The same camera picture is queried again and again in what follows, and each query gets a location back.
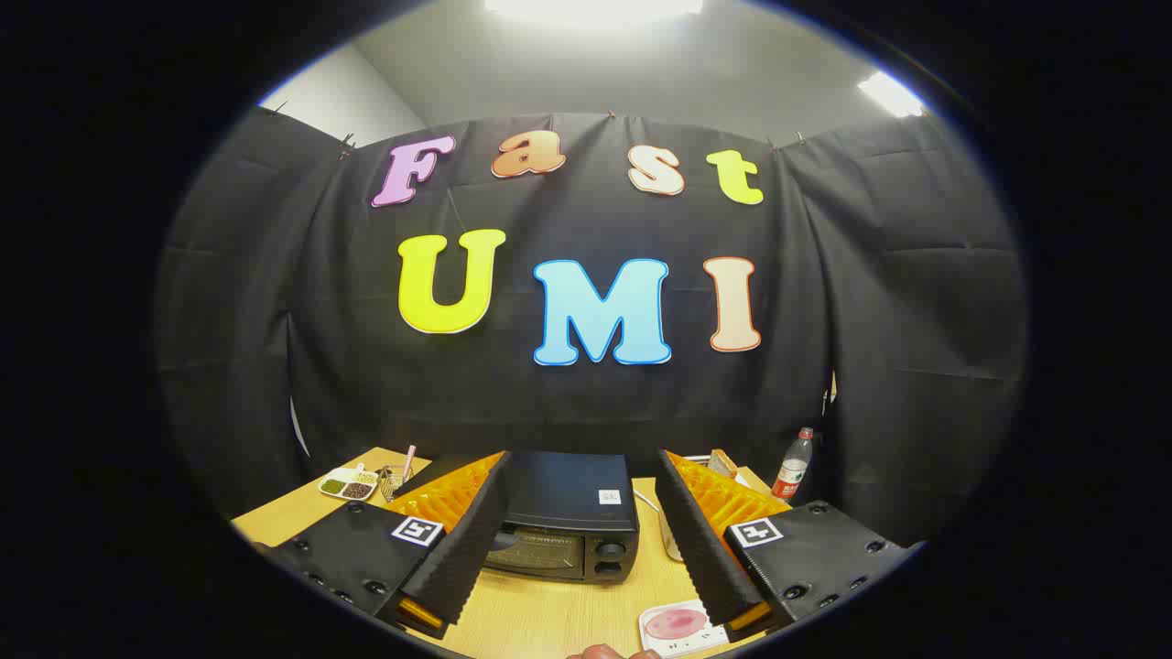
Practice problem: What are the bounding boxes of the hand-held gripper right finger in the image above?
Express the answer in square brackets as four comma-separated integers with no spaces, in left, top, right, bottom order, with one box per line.
[654,448,926,642]

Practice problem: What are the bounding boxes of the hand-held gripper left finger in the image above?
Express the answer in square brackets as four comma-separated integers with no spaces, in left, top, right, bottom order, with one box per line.
[252,450,511,640]

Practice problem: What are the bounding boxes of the pink ham slice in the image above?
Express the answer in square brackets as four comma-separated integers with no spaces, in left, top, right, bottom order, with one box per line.
[644,609,711,642]

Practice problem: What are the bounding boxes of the white rectangular plate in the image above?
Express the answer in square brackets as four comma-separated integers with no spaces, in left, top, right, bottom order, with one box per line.
[638,600,733,658]

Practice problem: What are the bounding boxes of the black toaster oven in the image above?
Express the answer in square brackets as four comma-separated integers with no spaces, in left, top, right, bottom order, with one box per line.
[481,450,640,585]

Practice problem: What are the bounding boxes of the white pop-up toaster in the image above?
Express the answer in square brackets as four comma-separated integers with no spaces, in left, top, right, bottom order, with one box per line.
[685,455,775,495]

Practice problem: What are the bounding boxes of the red label water bottle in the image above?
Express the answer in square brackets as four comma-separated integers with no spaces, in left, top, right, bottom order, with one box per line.
[771,427,814,502]

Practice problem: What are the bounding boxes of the white divided bean dish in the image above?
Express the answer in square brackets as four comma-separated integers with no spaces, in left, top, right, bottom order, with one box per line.
[318,464,379,502]

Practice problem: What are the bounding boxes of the ceiling light panel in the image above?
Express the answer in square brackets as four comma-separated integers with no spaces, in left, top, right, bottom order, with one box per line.
[483,0,706,21]
[857,70,926,118]

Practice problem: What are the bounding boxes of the white power cable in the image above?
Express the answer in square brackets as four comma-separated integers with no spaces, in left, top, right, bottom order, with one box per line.
[632,490,684,561]

